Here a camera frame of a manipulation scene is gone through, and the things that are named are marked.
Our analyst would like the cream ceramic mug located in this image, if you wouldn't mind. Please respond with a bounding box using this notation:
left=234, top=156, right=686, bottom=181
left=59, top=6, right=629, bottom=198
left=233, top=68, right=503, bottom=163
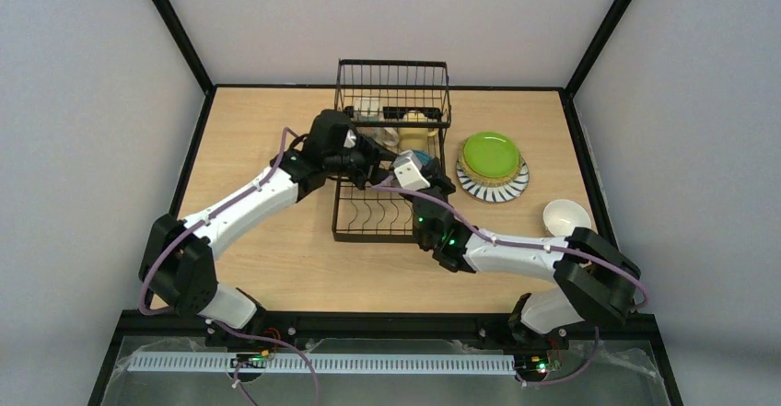
left=353, top=97, right=400, bottom=147

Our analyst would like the yellow handled mug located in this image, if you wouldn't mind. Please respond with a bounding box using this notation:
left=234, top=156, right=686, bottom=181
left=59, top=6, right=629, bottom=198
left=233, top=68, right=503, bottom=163
left=397, top=110, right=438, bottom=152

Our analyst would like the green plate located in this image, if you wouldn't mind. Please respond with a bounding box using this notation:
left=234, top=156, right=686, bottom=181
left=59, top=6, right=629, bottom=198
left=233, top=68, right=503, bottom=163
left=460, top=132, right=521, bottom=180

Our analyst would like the black wire dish rack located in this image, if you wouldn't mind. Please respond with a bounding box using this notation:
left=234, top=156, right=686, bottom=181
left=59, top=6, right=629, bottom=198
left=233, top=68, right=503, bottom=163
left=332, top=59, right=451, bottom=243

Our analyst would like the white bowl dark rim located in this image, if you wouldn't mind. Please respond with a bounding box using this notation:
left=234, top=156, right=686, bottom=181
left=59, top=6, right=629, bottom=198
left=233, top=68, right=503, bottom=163
left=392, top=150, right=436, bottom=180

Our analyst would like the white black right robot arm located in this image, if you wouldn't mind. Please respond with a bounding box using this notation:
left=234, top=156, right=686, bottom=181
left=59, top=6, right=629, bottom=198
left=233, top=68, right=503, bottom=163
left=394, top=166, right=641, bottom=334

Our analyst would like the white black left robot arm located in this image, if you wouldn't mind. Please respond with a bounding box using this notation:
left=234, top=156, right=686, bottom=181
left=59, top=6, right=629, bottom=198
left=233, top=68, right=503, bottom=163
left=138, top=110, right=397, bottom=330

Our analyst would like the blue striped white plate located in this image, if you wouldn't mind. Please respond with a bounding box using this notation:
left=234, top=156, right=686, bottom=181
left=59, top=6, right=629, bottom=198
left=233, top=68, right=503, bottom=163
left=456, top=158, right=530, bottom=203

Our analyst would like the small white patterned bowl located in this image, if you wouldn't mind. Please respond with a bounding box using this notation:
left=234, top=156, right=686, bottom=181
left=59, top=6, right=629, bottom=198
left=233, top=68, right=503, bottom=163
left=542, top=199, right=592, bottom=237

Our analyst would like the right controller board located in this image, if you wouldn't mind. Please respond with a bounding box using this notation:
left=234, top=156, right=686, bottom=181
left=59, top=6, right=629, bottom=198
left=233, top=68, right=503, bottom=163
left=514, top=350, right=562, bottom=374

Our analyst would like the controller board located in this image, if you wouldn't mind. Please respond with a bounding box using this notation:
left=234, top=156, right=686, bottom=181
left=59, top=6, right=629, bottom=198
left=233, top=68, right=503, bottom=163
left=514, top=350, right=562, bottom=374
left=230, top=353, right=273, bottom=370

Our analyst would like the left controller board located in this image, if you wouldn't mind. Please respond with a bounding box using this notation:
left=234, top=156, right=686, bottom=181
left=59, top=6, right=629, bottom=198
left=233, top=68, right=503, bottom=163
left=230, top=353, right=273, bottom=370

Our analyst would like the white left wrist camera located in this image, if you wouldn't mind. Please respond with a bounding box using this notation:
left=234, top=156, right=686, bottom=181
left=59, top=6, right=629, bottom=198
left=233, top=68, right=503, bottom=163
left=344, top=130, right=357, bottom=148

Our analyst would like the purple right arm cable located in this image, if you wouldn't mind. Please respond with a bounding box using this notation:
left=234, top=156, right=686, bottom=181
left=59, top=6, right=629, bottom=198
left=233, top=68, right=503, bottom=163
left=368, top=174, right=651, bottom=389

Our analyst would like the black aluminium frame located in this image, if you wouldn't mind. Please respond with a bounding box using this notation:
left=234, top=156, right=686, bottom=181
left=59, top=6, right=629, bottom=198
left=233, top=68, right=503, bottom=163
left=88, top=0, right=682, bottom=405

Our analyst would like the white slotted cable duct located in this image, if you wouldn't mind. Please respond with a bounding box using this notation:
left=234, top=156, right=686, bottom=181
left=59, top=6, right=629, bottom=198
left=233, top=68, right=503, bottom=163
left=126, top=352, right=515, bottom=376

